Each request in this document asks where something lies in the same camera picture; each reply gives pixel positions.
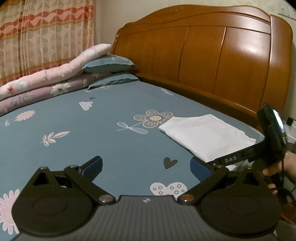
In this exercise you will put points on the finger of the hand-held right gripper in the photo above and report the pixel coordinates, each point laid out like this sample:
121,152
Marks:
240,156

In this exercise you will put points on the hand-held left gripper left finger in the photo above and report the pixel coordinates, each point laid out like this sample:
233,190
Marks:
93,167

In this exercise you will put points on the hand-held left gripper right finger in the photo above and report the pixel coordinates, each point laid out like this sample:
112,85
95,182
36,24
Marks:
200,170

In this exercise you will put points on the white printed t-shirt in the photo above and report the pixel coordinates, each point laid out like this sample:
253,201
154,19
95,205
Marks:
208,135

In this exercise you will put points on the person's right hand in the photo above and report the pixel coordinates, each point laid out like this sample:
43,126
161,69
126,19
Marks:
289,164

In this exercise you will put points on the person's grey clothing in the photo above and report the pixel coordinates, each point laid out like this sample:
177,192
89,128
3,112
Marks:
288,230

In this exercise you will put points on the teal pillow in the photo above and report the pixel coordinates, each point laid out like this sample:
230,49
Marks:
108,63
113,81

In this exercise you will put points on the purple floral quilt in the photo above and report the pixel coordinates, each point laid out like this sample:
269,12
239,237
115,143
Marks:
46,90

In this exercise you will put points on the wooden headboard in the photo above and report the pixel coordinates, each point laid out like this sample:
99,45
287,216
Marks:
208,58

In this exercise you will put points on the pink floral quilt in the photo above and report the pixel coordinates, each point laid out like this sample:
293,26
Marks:
57,71

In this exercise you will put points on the patterned beige curtain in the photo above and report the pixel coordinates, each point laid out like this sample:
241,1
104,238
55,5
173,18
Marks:
46,34

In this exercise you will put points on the white wall socket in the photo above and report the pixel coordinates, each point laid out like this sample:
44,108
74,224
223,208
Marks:
289,8

